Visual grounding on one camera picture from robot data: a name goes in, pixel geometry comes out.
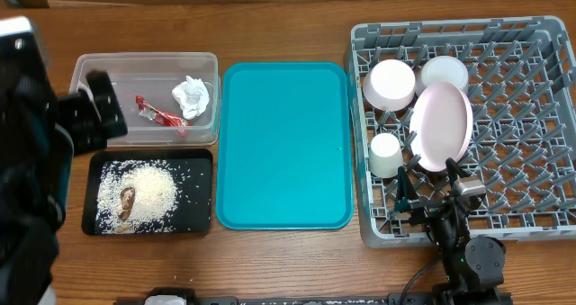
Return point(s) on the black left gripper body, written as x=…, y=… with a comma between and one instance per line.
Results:
x=76, y=114

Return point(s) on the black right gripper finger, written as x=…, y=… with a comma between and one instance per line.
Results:
x=454, y=171
x=405, y=190

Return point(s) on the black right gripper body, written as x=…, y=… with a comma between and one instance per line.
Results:
x=440, y=226

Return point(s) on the red snack wrapper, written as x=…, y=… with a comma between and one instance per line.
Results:
x=167, y=119

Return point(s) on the large pink plate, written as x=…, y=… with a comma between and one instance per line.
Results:
x=442, y=120

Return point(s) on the cream cup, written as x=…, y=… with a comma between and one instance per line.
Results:
x=385, y=155

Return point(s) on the rice and food scraps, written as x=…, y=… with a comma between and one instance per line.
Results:
x=154, y=196

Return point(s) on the white napkin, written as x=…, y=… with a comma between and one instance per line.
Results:
x=192, y=96

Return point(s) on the grey bowl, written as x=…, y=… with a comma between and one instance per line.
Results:
x=443, y=69

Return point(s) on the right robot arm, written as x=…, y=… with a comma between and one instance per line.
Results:
x=473, y=266

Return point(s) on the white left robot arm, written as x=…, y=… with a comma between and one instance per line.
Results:
x=40, y=135

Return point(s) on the clear plastic waste bin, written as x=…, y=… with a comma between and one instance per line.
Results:
x=153, y=75

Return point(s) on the grey dishwasher rack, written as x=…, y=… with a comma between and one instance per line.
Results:
x=521, y=87

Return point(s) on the black tray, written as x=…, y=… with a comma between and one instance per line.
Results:
x=95, y=169

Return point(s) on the teal serving tray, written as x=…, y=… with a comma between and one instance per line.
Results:
x=285, y=156

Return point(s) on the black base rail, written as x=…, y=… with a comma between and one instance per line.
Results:
x=188, y=297

